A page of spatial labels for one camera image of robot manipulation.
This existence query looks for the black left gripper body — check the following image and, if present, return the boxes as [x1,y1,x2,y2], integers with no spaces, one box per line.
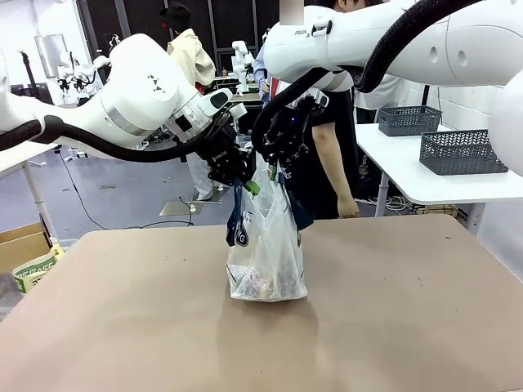
[194,118,246,180]

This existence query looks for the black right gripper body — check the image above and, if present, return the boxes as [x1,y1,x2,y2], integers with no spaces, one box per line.
[273,96,318,144]

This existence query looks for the white shopping bag blue handles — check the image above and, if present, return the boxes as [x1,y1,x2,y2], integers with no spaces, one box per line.
[226,157,315,303]

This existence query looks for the grey plastic mesh basket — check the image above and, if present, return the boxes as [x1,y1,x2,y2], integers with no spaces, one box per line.
[376,105,444,137]
[419,129,510,176]

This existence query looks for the collaborator right forearm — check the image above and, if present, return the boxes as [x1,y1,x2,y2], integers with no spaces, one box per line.
[312,122,356,205]

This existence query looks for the collaborator right hand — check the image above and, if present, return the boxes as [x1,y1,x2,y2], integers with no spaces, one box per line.
[337,195,360,220]

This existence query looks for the collaborator body in black clothes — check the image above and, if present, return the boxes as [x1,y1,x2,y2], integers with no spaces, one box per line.
[281,0,369,220]

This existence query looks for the metal floor plate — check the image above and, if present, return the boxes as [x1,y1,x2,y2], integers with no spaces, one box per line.
[159,198,224,216]

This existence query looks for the person in red shirt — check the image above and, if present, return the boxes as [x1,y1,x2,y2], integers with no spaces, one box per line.
[253,0,306,107]

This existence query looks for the person in white shirt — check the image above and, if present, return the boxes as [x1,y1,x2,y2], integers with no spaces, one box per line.
[353,75,409,123]

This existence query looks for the person in beige jacket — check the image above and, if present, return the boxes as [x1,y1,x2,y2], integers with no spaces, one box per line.
[159,2,217,201]

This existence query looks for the white side table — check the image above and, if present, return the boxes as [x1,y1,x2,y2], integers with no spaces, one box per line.
[354,122,523,236]

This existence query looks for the white height-adjustable table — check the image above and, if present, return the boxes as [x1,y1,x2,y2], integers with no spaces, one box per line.
[0,140,62,246]

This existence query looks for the green printed cardboard box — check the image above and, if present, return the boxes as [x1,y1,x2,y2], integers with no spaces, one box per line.
[11,244,65,294]

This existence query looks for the brown cardboard box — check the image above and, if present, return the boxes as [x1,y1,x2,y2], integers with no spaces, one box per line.
[0,222,52,274]

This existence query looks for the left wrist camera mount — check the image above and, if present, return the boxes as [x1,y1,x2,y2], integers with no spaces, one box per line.
[173,114,194,134]

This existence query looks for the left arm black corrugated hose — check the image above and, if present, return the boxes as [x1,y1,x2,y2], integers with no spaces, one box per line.
[0,115,230,164]

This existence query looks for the white cables under table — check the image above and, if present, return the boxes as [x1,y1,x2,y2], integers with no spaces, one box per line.
[386,194,414,213]

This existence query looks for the black floor cable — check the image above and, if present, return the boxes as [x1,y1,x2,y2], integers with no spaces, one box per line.
[55,149,194,230]

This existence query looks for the grey wall panel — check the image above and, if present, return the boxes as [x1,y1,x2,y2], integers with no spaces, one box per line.
[34,34,67,78]

